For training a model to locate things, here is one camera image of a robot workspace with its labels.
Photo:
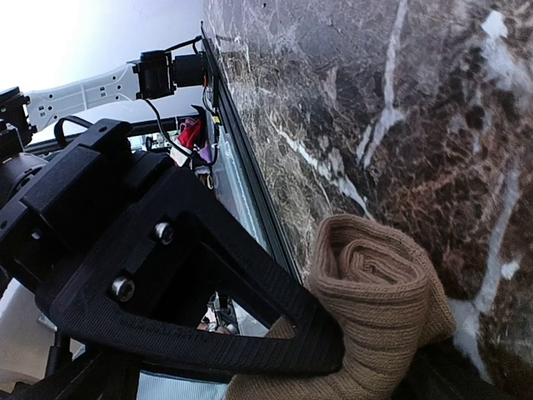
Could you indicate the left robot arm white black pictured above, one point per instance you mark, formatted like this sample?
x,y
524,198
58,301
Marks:
x,y
32,123

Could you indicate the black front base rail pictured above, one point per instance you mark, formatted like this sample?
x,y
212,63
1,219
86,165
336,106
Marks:
x,y
252,201

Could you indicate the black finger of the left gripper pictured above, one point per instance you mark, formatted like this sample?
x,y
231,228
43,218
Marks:
x,y
143,286

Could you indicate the plain brown sock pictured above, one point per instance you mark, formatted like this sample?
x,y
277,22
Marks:
x,y
383,290

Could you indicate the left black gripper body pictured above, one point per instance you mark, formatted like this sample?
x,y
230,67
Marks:
x,y
58,208

